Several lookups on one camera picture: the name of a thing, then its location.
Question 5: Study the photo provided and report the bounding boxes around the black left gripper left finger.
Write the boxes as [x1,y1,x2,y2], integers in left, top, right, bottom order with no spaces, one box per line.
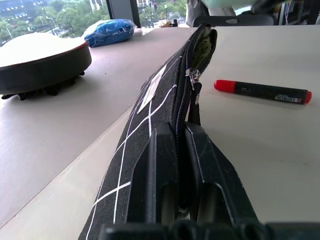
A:
[126,122,180,224]

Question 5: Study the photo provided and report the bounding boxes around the black marker with red cap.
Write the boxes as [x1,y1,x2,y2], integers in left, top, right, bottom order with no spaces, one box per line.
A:
[213,79,313,106]

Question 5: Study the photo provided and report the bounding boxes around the black grid pencil pouch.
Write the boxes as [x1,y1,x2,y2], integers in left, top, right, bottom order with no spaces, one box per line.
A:
[77,23,218,240]

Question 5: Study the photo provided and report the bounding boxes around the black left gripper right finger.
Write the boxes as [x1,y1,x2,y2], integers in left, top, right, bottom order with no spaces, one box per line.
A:
[184,121,261,224]

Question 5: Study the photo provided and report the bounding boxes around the blue plastic bag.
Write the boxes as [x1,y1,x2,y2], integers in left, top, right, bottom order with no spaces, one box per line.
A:
[83,18,136,49]

